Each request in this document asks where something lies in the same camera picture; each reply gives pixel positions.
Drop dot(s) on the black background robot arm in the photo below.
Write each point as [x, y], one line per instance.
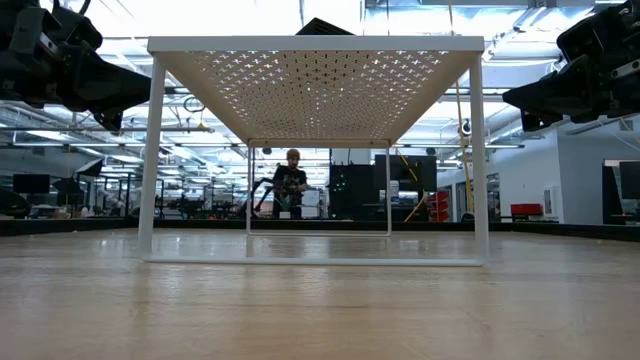
[262, 195]

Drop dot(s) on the black monitor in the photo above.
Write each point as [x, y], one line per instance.
[31, 183]

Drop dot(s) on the white perforated metal shelf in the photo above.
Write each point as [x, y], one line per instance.
[315, 44]

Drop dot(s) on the red box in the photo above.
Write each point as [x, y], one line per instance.
[526, 209]

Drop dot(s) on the black round hanging device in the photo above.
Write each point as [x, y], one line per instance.
[465, 127]

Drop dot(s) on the white plastic jug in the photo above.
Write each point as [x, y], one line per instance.
[395, 192]

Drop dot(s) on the person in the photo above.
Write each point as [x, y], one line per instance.
[290, 182]

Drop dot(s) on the black wall panel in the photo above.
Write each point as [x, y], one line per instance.
[415, 172]

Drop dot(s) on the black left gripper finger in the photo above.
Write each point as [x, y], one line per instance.
[122, 103]
[95, 80]

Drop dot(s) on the black studio light hood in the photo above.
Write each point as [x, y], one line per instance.
[90, 168]

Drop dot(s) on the red storage bins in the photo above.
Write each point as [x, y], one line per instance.
[442, 205]

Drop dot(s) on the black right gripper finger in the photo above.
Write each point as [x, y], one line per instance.
[537, 104]
[565, 85]

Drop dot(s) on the white wall poster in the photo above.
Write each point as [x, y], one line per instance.
[550, 200]

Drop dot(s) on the black aluminium extrusion frame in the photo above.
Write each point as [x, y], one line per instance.
[575, 231]

